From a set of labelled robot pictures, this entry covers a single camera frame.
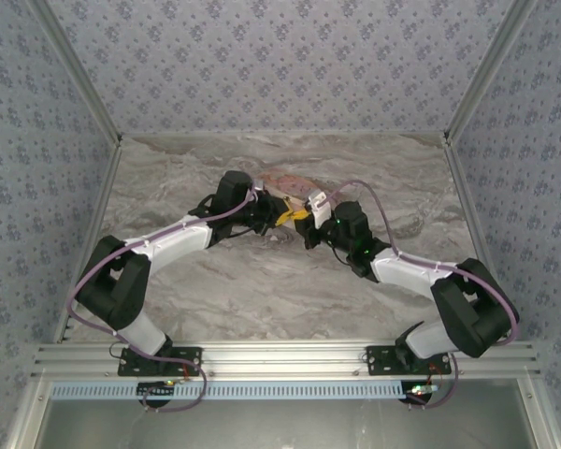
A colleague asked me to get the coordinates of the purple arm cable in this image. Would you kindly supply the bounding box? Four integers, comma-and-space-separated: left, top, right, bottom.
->
327, 179, 520, 412
67, 185, 259, 413

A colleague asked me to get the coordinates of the white slotted cable duct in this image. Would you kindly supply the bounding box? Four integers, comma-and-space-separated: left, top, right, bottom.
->
50, 380, 404, 402

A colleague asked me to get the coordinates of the pink illustrated book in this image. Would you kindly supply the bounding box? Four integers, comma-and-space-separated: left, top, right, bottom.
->
254, 171, 320, 198

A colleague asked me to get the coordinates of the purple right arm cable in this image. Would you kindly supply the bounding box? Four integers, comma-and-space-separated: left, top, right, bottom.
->
327, 179, 520, 412

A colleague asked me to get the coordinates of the black controller board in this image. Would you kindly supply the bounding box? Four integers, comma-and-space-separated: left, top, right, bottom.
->
403, 382, 439, 405
137, 381, 175, 401

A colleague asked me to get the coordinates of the aluminium corner post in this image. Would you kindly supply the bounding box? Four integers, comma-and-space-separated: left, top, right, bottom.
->
442, 0, 542, 142
25, 0, 123, 142

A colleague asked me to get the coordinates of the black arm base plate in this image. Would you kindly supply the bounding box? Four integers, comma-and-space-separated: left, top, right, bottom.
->
365, 344, 453, 378
117, 345, 204, 378

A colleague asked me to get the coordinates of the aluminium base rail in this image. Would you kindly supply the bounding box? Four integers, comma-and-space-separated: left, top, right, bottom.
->
27, 340, 542, 381

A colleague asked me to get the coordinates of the grey metal panel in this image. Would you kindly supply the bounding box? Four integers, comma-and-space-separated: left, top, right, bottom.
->
4, 378, 560, 449

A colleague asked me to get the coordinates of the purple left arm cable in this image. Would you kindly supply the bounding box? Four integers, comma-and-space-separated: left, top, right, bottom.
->
67, 185, 259, 413

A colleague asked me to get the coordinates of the aluminium side rail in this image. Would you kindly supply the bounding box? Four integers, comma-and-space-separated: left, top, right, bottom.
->
442, 135, 515, 340
53, 138, 123, 345

